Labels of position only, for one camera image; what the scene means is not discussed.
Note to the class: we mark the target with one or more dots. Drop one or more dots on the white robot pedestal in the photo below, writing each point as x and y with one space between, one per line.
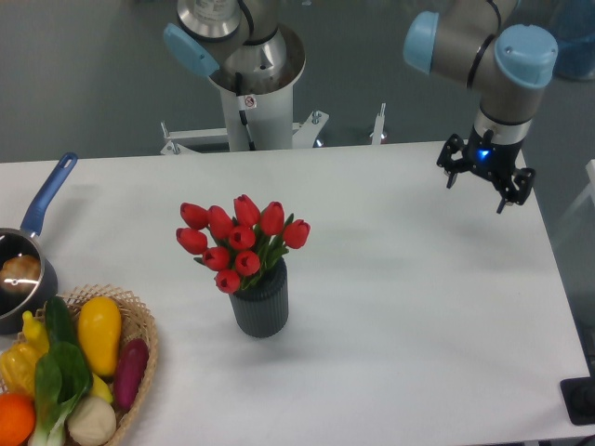
256 90

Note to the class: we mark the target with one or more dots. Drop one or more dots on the blue handled saucepan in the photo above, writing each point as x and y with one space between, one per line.
24 241

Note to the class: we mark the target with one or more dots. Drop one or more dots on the woven wicker basket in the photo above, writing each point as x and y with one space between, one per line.
137 322

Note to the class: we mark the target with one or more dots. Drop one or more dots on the yellow lemon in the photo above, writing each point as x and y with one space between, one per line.
100 389

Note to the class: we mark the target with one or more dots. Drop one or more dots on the blue water jug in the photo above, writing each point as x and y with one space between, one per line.
572 25

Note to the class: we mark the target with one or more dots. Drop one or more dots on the brown bread roll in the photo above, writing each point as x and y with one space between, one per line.
20 274

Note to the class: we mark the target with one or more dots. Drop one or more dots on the red tulip bouquet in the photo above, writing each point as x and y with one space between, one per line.
244 248

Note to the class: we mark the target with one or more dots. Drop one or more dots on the orange fruit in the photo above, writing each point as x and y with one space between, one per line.
17 418

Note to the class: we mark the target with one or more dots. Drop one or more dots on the green cucumber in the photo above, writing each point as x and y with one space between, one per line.
59 323

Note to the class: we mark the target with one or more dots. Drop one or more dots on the purple eggplant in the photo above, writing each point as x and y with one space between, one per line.
129 372

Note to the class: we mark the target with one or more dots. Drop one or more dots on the dark grey ribbed vase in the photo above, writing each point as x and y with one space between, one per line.
262 311

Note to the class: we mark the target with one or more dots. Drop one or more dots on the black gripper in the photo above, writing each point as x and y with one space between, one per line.
493 157

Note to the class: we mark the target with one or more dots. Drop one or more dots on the yellow squash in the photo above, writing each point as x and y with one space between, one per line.
99 329

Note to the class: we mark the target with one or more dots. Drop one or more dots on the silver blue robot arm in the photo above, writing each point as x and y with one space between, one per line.
510 66

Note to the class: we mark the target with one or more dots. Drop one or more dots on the green bok choy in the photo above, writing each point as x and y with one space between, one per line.
62 378

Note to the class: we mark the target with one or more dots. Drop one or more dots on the small yellow gourd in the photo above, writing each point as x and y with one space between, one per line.
35 333

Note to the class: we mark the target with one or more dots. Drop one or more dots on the yellow bell pepper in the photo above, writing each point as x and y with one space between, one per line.
18 366

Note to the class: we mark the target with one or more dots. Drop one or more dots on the black device at edge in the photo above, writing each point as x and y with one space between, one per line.
578 396

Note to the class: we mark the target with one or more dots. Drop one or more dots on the beige garlic bulb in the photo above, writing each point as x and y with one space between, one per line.
92 422

